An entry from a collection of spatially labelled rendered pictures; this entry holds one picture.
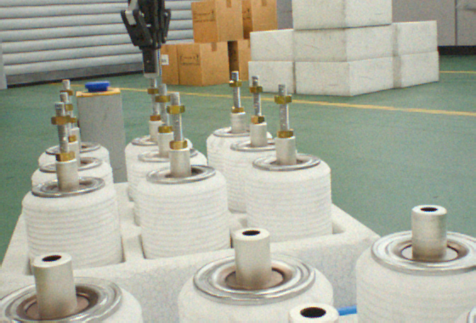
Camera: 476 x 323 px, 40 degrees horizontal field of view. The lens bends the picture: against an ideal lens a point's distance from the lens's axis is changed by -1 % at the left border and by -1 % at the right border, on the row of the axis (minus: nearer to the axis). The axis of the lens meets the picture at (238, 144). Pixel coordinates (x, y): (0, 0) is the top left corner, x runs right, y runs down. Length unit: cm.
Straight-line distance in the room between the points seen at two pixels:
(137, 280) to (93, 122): 46
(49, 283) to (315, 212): 38
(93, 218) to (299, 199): 21
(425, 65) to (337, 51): 68
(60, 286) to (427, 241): 23
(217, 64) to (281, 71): 95
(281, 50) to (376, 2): 62
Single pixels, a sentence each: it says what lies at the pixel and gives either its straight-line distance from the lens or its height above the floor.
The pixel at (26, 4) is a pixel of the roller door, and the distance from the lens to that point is 615.
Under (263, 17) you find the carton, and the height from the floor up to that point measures 45.
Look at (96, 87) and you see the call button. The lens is 107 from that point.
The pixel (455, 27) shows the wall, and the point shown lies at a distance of 659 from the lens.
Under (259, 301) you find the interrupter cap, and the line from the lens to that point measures 37.
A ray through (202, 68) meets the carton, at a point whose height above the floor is 13.
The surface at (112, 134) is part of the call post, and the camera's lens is 106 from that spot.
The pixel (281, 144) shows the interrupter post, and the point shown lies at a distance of 71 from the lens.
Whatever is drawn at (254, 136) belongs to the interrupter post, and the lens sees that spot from 82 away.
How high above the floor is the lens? 41
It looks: 10 degrees down
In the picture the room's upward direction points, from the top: 4 degrees counter-clockwise
